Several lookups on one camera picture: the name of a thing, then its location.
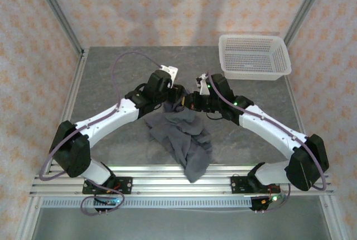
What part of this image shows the grey t-shirt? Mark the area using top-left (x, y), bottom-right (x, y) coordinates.
top-left (143, 99), bottom-right (214, 184)

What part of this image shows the white perforated plastic basket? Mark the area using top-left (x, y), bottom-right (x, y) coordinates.
top-left (218, 33), bottom-right (293, 81)

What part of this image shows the wide aluminium rail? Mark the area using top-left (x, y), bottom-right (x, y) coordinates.
top-left (29, 175), bottom-right (335, 196)

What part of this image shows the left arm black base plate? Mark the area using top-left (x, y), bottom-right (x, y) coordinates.
top-left (82, 176), bottom-right (133, 195)

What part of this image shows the aluminium frame post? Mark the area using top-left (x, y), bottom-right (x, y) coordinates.
top-left (29, 0), bottom-right (84, 55)
top-left (283, 0), bottom-right (331, 45)

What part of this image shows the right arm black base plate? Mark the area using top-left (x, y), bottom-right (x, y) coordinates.
top-left (230, 176), bottom-right (279, 195)

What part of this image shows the narrow aluminium rail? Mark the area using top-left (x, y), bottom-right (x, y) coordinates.
top-left (44, 164), bottom-right (318, 176)

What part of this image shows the slotted grey cable duct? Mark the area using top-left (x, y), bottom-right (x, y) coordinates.
top-left (41, 196), bottom-right (253, 209)

